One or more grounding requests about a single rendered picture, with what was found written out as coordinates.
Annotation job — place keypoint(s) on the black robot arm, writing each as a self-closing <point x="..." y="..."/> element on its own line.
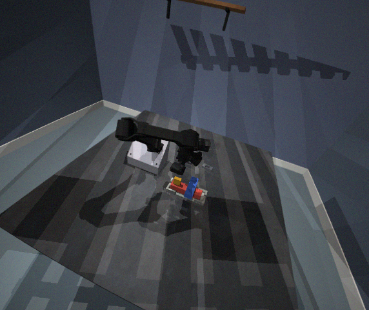
<point x="151" y="136"/>

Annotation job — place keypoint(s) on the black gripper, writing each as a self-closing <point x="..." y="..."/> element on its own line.
<point x="179" y="168"/>

